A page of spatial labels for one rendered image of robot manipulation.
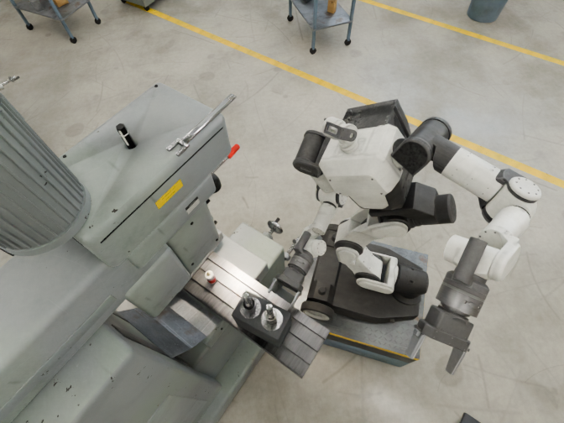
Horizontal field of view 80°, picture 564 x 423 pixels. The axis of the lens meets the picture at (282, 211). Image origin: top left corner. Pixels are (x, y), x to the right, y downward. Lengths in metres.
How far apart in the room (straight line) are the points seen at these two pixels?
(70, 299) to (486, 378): 2.52
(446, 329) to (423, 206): 0.61
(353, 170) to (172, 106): 0.58
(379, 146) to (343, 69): 3.24
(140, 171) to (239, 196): 2.23
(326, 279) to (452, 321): 1.30
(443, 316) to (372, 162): 0.50
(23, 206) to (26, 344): 0.35
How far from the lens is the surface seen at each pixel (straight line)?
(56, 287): 0.97
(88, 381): 1.09
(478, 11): 5.53
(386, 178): 1.12
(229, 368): 2.36
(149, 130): 0.95
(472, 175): 1.05
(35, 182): 0.74
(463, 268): 0.80
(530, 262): 3.31
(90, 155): 0.96
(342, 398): 2.54
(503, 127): 4.14
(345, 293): 2.07
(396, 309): 2.10
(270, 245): 1.98
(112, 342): 1.09
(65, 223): 0.81
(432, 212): 1.35
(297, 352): 1.61
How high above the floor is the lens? 2.52
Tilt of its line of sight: 59 degrees down
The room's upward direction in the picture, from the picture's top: 3 degrees counter-clockwise
